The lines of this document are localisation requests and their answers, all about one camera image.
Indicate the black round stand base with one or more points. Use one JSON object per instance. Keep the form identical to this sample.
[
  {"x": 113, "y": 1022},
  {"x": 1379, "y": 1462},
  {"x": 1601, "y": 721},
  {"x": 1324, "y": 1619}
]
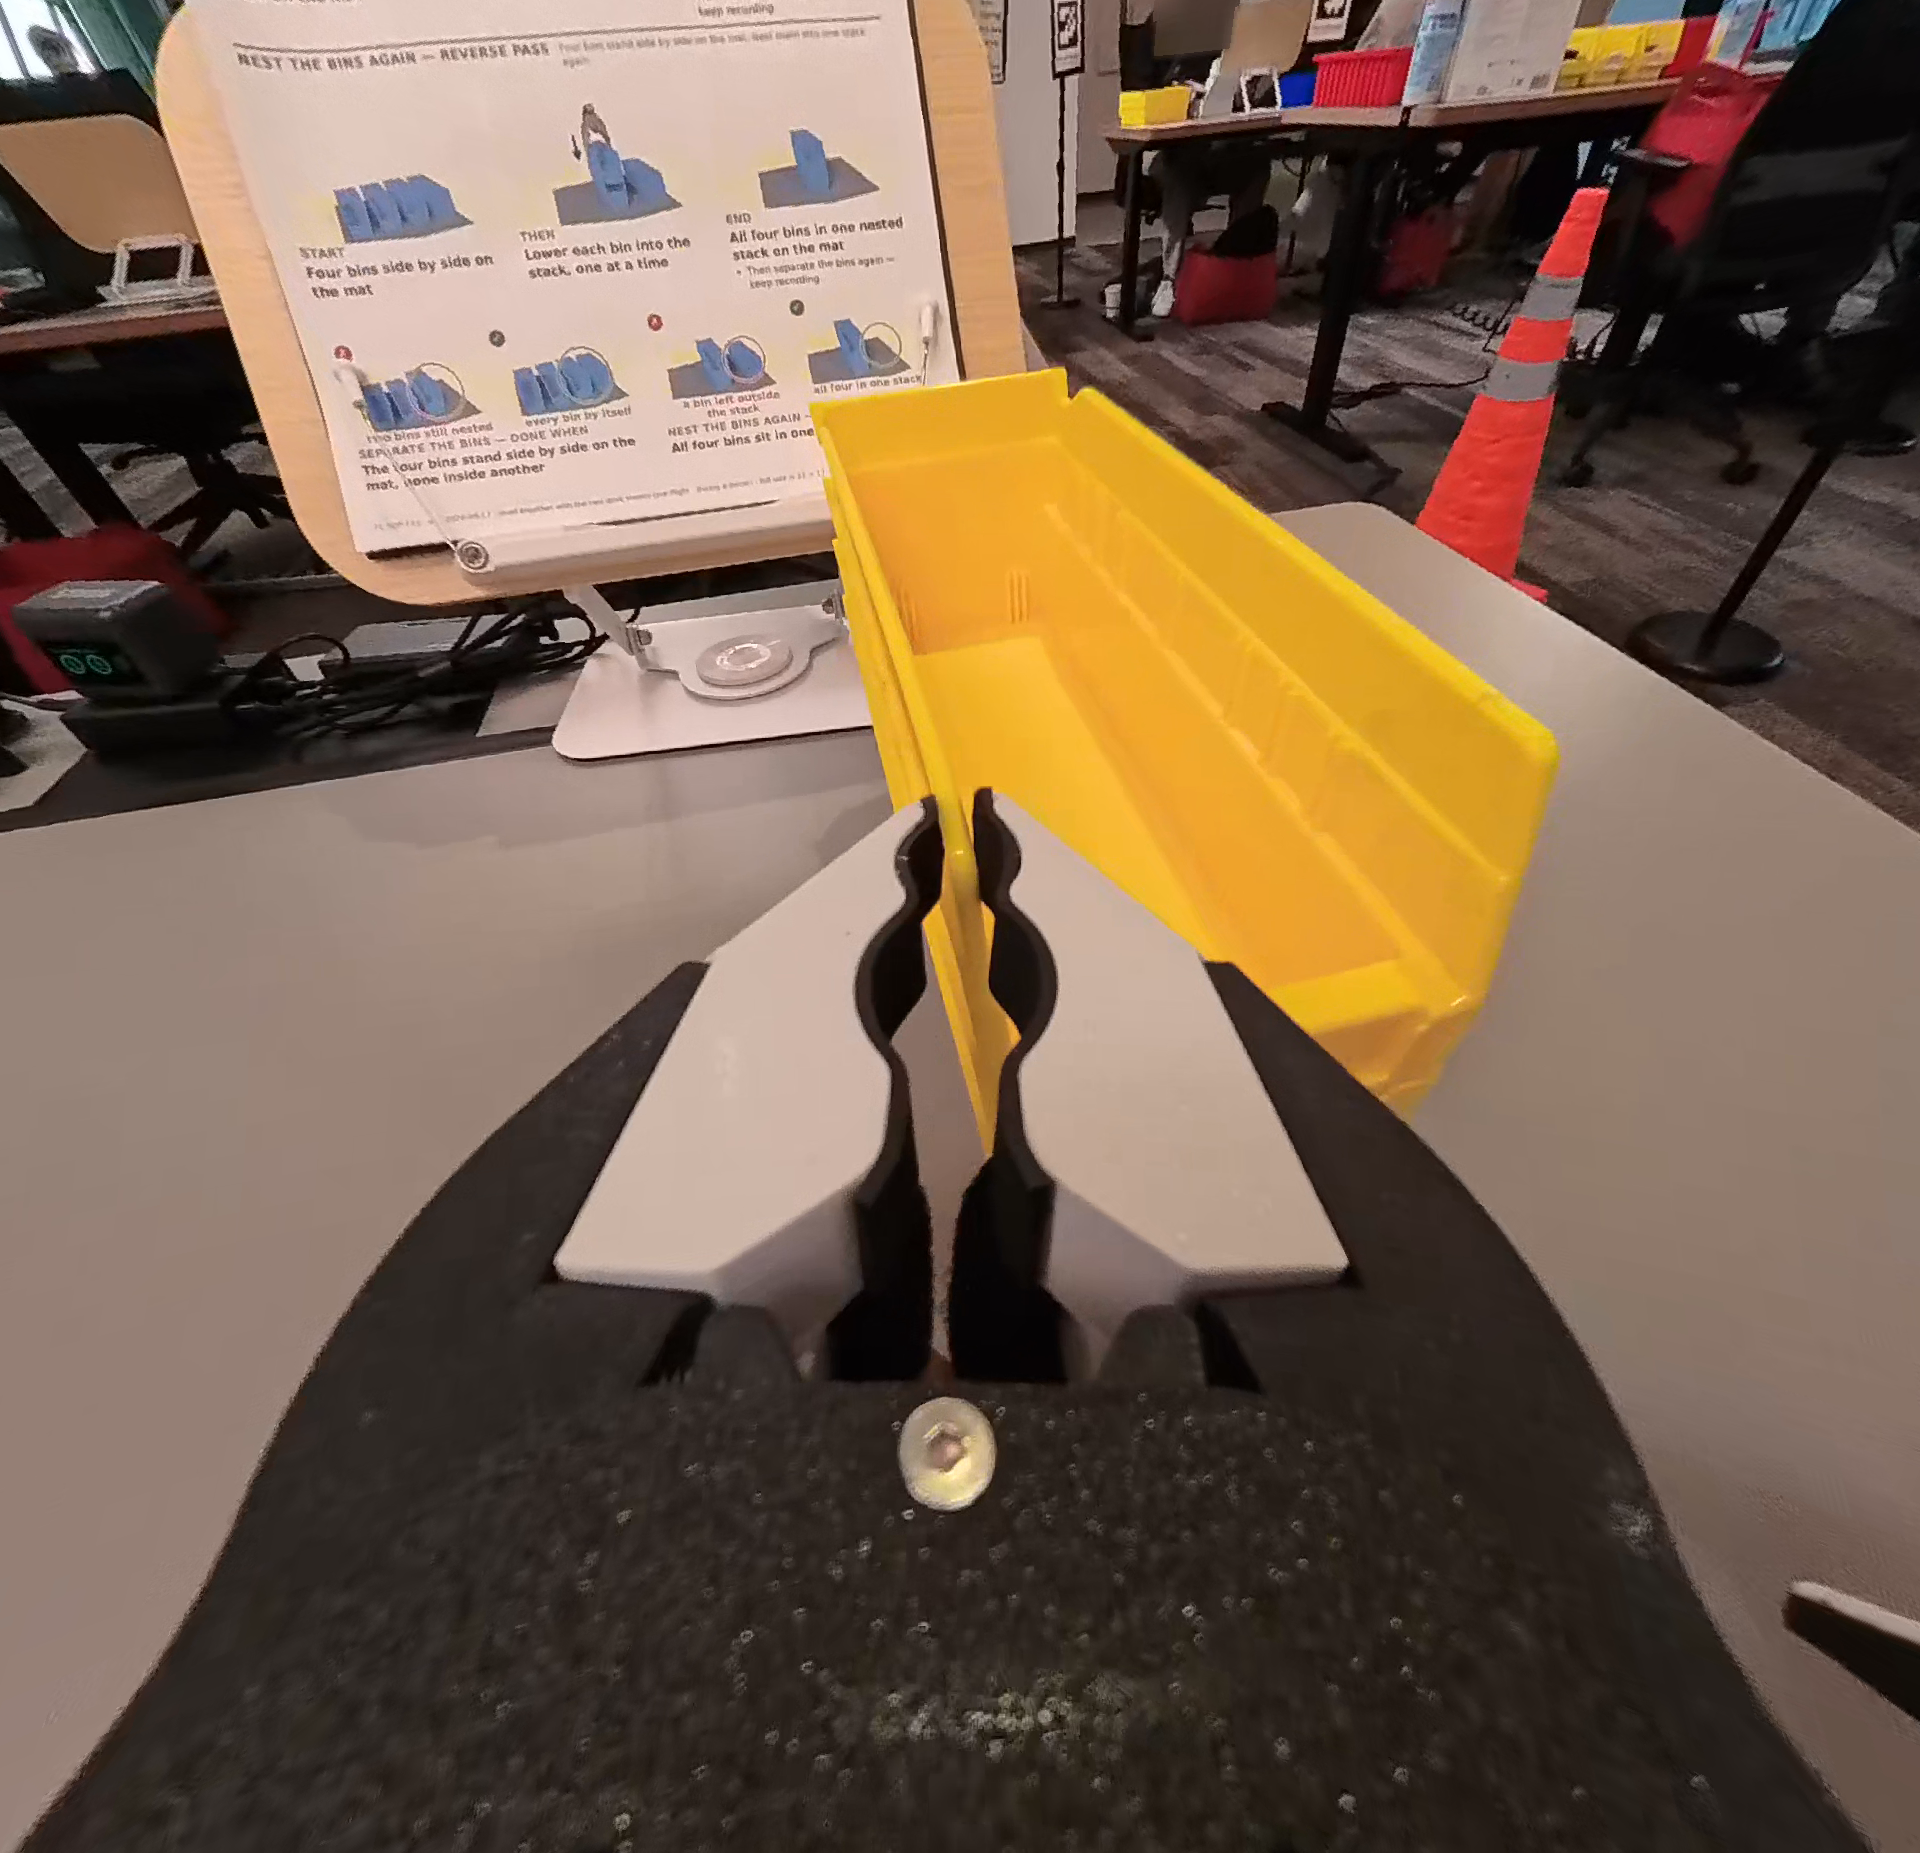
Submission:
[{"x": 1712, "y": 648}]

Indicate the red basket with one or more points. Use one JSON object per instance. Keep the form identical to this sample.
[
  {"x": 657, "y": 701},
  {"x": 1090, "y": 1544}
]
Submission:
[{"x": 1362, "y": 79}]

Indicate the white box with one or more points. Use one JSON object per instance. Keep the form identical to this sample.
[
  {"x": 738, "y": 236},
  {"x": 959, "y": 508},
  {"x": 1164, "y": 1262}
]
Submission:
[{"x": 1516, "y": 31}]

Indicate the red chair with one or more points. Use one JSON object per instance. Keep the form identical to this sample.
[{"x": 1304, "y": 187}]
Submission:
[
  {"x": 1712, "y": 144},
  {"x": 135, "y": 557}
]

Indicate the small yellow bin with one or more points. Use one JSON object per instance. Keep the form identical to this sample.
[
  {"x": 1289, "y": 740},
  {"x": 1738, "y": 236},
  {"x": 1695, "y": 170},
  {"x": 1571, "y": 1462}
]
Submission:
[{"x": 1156, "y": 111}]

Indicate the light blue packet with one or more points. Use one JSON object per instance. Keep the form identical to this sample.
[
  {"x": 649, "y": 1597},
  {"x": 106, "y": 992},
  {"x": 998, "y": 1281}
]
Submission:
[{"x": 1438, "y": 37}]

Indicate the red bag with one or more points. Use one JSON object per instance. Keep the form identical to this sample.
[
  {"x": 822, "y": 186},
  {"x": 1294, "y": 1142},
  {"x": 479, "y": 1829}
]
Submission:
[
  {"x": 1417, "y": 251},
  {"x": 1228, "y": 285}
]

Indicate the black office chair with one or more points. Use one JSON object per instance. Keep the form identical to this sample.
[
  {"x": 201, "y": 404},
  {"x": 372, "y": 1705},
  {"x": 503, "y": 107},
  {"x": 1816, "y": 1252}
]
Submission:
[{"x": 1799, "y": 232}]

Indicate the row of small yellow bins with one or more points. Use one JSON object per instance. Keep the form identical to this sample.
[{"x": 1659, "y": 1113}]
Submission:
[{"x": 1622, "y": 55}]

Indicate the black power adapter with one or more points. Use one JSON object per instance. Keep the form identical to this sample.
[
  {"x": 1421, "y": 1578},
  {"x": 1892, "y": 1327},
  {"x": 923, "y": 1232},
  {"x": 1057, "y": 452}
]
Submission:
[{"x": 406, "y": 636}]

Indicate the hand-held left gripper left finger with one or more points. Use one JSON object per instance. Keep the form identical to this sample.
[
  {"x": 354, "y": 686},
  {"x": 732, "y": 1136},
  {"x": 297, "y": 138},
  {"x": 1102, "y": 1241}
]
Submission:
[{"x": 720, "y": 1132}]

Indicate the printed instruction sheet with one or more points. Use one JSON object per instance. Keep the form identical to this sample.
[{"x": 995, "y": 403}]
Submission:
[{"x": 602, "y": 337}]

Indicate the wooden instruction board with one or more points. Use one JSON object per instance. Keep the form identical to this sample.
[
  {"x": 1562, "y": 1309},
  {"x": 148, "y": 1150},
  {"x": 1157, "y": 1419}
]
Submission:
[{"x": 984, "y": 158}]

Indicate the long background table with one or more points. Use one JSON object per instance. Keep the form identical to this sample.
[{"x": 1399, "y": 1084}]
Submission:
[{"x": 1352, "y": 119}]

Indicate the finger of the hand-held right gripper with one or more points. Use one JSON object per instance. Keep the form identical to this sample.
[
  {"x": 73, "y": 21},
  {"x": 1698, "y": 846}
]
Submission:
[{"x": 1874, "y": 1650}]

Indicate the black charging device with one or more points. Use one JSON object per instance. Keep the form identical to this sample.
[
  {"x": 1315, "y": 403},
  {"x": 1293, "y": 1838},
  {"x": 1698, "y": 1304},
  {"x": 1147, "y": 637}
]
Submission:
[{"x": 105, "y": 654}]

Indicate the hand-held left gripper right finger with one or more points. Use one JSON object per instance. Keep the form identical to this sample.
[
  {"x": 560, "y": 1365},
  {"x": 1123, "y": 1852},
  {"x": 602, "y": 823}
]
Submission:
[{"x": 1187, "y": 1132}]

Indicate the orange traffic cone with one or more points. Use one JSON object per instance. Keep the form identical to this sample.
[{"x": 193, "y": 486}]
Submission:
[{"x": 1508, "y": 443}]

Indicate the grey desk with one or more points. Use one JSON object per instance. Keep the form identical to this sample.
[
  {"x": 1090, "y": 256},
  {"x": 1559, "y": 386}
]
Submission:
[{"x": 302, "y": 1057}]

